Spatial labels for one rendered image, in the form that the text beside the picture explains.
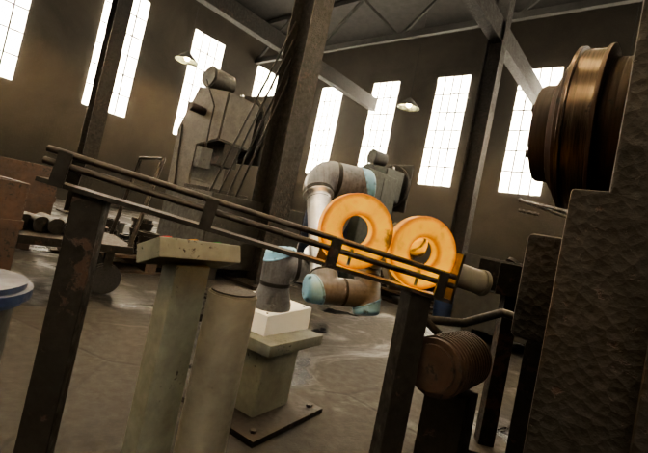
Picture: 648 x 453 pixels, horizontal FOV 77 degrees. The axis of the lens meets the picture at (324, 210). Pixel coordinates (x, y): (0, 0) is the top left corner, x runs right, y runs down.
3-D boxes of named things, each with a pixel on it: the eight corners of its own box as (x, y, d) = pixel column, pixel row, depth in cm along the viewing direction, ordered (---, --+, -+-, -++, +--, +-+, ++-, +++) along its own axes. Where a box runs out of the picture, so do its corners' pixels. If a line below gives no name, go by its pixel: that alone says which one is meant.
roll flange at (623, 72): (636, 235, 121) (663, 83, 123) (627, 210, 85) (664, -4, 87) (597, 229, 127) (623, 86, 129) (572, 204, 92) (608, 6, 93)
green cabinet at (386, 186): (314, 283, 495) (338, 164, 501) (348, 284, 548) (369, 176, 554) (345, 294, 464) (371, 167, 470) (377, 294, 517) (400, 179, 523)
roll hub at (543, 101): (560, 191, 127) (576, 105, 128) (540, 171, 106) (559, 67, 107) (540, 190, 131) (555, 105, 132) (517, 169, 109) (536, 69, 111)
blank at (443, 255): (465, 228, 88) (456, 227, 92) (403, 206, 85) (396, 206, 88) (445, 297, 87) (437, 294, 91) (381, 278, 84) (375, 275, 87)
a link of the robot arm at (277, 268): (256, 276, 158) (262, 241, 157) (289, 279, 162) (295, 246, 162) (262, 283, 146) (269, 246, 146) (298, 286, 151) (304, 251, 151)
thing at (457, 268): (451, 304, 85) (466, 254, 86) (449, 303, 85) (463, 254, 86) (433, 296, 93) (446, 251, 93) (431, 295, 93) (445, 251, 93)
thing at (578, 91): (597, 229, 127) (623, 86, 129) (572, 204, 92) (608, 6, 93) (573, 226, 131) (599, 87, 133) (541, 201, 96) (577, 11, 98)
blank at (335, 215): (402, 206, 85) (395, 206, 88) (335, 182, 81) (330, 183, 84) (380, 278, 84) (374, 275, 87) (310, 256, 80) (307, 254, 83)
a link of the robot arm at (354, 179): (286, 265, 164) (335, 153, 133) (321, 269, 169) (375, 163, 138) (290, 288, 155) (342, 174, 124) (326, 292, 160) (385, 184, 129)
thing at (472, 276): (489, 299, 89) (496, 273, 89) (454, 288, 86) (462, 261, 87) (472, 293, 94) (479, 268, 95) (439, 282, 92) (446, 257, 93)
